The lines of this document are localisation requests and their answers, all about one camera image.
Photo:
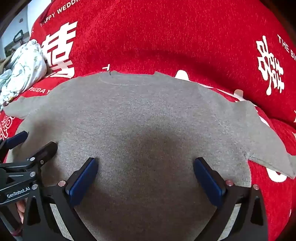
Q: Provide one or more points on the white floral quilt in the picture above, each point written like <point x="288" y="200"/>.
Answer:
<point x="25" y="62"/>

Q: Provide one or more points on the person's left hand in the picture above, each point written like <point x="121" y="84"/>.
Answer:
<point x="21" y="208"/>

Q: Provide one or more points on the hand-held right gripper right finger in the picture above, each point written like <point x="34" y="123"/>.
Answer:
<point x="207" y="182"/>

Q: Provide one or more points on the red printed blanket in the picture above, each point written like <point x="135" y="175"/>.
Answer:
<point x="161" y="34"/>

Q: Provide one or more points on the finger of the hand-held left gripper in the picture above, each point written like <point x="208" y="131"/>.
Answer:
<point x="45" y="151"/>
<point x="16" y="139"/>

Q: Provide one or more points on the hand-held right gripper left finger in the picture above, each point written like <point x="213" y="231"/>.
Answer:
<point x="84" y="178"/>

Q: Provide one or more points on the grey knit sweater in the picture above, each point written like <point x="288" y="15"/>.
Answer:
<point x="148" y="115"/>

